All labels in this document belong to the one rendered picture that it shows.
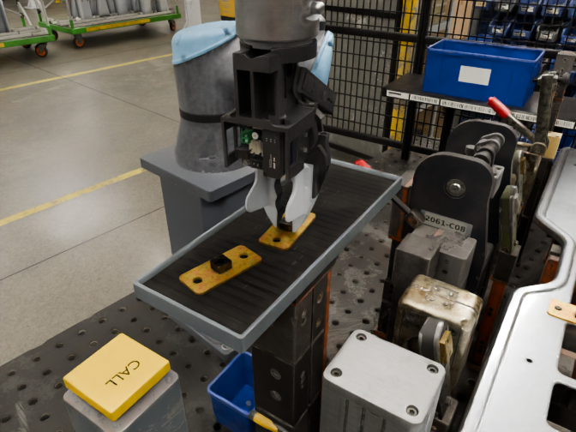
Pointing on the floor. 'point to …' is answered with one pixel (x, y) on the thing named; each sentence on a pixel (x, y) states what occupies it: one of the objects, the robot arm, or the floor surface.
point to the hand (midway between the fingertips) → (288, 215)
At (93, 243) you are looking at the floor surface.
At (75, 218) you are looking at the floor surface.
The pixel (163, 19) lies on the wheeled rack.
